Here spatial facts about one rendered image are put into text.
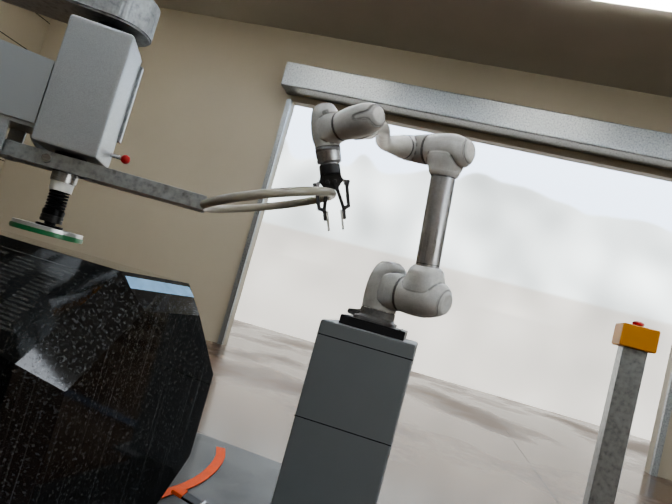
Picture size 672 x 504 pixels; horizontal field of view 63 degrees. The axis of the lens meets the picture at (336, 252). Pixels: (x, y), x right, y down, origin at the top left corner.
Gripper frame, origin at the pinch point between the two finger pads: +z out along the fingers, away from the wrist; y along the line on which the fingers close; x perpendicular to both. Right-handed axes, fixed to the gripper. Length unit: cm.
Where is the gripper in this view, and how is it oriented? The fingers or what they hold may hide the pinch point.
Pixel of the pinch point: (335, 221)
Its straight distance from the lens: 194.5
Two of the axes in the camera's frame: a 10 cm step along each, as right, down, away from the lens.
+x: -0.2, 0.1, -10.0
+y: -9.9, 1.0, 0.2
